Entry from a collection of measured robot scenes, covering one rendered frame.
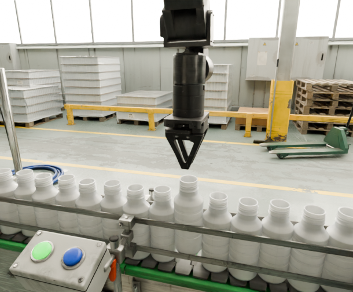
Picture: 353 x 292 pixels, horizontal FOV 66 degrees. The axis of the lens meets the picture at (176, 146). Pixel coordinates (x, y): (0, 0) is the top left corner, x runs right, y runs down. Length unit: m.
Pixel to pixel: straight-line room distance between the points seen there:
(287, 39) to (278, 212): 4.67
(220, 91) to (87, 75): 3.11
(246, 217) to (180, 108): 0.24
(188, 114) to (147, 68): 7.55
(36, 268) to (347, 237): 0.53
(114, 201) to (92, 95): 6.28
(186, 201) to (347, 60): 7.39
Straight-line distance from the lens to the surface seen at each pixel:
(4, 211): 0.80
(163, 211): 0.57
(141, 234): 0.61
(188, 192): 0.53
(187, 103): 0.47
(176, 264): 0.64
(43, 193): 0.70
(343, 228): 0.58
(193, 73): 0.46
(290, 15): 5.15
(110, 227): 0.64
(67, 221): 0.69
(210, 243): 0.58
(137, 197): 0.58
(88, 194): 0.63
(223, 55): 7.52
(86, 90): 6.91
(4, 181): 0.77
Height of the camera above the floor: 1.42
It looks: 18 degrees down
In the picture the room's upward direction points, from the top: straight up
